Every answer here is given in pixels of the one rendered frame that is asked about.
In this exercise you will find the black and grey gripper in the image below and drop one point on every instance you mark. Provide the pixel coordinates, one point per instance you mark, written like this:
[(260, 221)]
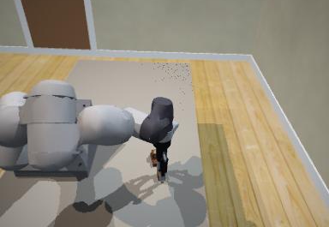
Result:
[(162, 160)]

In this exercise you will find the brown wooden tray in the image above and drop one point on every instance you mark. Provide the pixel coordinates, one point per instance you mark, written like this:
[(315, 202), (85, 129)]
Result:
[(154, 160)]

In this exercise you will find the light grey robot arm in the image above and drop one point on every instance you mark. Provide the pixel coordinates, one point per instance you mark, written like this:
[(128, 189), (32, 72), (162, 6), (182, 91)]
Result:
[(53, 137)]

